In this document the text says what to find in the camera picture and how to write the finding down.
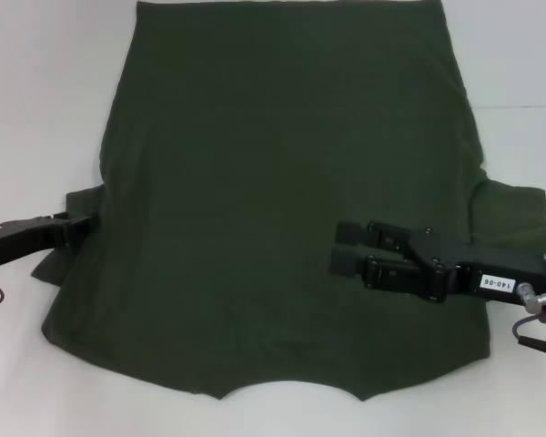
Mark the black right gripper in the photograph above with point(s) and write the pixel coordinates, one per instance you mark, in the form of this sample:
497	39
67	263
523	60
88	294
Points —
464	268

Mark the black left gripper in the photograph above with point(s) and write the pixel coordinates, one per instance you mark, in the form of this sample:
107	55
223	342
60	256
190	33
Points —
27	239

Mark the dark green shirt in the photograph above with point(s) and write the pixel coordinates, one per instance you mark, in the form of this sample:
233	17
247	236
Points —
255	159

